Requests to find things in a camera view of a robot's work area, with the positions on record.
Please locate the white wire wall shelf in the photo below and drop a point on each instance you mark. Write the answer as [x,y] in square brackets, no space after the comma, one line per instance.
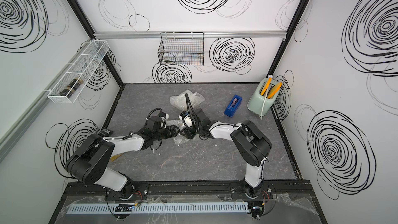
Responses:
[89,67]

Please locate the mint green toaster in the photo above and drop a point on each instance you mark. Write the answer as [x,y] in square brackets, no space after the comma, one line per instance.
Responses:
[259,104]

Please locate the horizontal aluminium wall rail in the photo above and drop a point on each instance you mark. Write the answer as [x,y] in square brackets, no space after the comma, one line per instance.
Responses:
[190,34]

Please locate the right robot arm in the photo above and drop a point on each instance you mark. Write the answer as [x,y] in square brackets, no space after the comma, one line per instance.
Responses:
[253,146]

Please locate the blue tape dispenser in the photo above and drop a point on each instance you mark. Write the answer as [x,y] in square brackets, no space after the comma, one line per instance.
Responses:
[231,108]

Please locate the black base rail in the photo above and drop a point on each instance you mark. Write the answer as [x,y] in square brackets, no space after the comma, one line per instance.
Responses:
[236,189]

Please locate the black wire wall basket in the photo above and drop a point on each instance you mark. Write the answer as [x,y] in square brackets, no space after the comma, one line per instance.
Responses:
[185,51]

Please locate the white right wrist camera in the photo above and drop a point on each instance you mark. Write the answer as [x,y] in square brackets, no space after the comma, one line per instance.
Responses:
[185,118]

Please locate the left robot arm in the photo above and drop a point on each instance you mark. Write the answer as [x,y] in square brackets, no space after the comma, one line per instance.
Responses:
[89,163]

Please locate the small black box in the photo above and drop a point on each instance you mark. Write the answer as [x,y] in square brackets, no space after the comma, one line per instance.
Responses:
[105,132]

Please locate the yellow block with black cap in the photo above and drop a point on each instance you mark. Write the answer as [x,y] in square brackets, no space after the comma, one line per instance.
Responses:
[113,158]

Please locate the left wall aluminium rail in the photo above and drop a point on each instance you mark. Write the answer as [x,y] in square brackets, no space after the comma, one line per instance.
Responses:
[23,123]

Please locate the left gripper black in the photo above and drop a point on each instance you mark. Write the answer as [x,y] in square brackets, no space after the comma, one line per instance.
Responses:
[172,130]

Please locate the white slotted cable duct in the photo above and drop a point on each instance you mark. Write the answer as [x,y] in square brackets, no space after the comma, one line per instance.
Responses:
[157,208]

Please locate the dark bottle in shelf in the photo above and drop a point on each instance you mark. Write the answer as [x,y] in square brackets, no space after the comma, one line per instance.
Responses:
[70,89]

